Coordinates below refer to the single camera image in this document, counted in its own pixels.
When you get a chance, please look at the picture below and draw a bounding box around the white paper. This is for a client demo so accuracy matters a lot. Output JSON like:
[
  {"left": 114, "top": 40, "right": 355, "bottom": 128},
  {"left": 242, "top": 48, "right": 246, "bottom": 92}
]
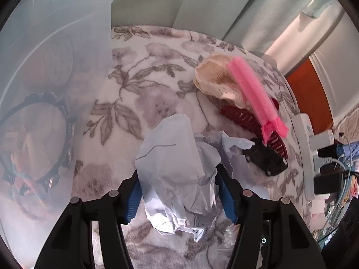
[{"left": 135, "top": 114, "right": 254, "bottom": 241}]

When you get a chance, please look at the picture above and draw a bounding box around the pink hair roller clip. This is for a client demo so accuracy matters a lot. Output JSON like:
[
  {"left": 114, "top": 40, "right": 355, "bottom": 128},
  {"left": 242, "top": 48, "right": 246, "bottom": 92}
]
[{"left": 227, "top": 56, "right": 289, "bottom": 145}]

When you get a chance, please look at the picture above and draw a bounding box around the black power adapter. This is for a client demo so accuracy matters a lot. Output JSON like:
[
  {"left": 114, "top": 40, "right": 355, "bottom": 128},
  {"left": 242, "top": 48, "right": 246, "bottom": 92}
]
[{"left": 314, "top": 171, "right": 349, "bottom": 195}]

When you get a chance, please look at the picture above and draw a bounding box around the floral fleece blanket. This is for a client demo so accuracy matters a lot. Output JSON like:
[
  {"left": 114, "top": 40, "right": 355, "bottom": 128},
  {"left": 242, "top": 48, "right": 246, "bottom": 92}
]
[{"left": 71, "top": 25, "right": 318, "bottom": 269}]

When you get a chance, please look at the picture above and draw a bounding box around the quilted lace bed cover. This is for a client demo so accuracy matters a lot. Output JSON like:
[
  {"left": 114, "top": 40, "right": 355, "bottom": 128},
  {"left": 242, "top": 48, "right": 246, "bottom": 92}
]
[{"left": 333, "top": 108, "right": 359, "bottom": 142}]

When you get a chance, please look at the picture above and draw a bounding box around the white power strip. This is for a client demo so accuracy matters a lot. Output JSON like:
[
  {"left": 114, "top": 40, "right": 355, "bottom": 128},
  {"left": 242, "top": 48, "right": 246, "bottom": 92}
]
[{"left": 291, "top": 113, "right": 318, "bottom": 201}]

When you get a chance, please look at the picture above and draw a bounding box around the pastel braided scrunchie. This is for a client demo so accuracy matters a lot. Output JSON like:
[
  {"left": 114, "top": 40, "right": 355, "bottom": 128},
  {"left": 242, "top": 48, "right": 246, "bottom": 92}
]
[{"left": 11, "top": 149, "right": 37, "bottom": 191}]

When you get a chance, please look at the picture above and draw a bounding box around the cream lace scrunchie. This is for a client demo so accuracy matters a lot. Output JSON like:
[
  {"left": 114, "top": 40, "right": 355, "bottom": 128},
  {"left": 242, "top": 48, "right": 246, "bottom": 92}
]
[{"left": 193, "top": 53, "right": 250, "bottom": 109}]

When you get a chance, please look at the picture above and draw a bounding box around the black lace headband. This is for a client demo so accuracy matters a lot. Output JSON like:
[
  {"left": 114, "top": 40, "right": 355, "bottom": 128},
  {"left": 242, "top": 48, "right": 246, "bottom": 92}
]
[{"left": 1, "top": 92, "right": 76, "bottom": 193}]

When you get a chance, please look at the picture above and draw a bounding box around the wooden bed frame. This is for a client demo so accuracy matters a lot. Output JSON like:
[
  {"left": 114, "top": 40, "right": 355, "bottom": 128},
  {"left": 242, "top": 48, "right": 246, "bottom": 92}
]
[{"left": 287, "top": 58, "right": 333, "bottom": 134}]

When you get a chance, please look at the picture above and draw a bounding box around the brown packing tape roll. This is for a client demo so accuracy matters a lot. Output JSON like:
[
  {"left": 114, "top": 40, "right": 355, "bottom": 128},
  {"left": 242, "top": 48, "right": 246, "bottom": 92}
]
[{"left": 22, "top": 33, "right": 75, "bottom": 88}]

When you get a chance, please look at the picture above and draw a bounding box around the clear plastic storage bin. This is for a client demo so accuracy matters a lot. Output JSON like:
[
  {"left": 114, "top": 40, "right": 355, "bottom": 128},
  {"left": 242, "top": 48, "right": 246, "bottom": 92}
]
[{"left": 1, "top": 0, "right": 113, "bottom": 268}]

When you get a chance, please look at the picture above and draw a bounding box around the green curtain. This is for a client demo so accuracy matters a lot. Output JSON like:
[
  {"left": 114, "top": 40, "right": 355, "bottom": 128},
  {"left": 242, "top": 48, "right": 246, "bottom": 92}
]
[{"left": 111, "top": 0, "right": 333, "bottom": 54}]

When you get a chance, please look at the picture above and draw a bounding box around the cotton swab bag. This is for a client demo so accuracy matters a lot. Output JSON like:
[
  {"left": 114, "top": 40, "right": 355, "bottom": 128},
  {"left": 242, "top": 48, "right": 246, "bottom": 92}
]
[{"left": 215, "top": 221, "right": 240, "bottom": 254}]

